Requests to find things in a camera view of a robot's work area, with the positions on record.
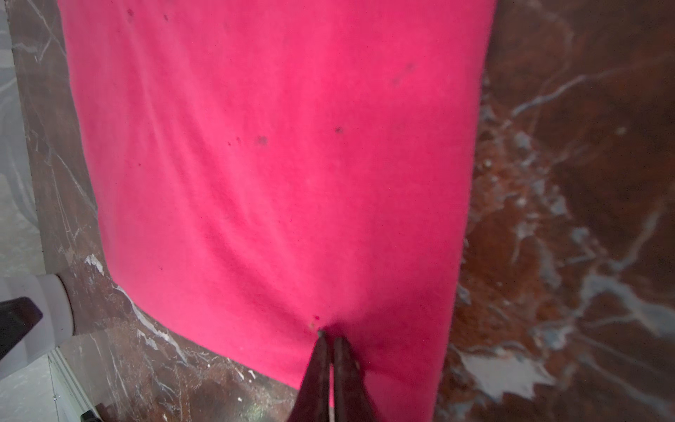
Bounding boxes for magenta t-shirt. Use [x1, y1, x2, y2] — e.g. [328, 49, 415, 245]
[58, 1, 496, 421]

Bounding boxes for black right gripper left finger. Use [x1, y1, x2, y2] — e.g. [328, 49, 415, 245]
[287, 332, 332, 422]

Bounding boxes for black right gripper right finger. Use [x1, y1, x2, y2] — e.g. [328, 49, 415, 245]
[333, 338, 376, 422]

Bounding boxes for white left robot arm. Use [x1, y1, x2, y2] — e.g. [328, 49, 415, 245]
[1, 274, 74, 379]

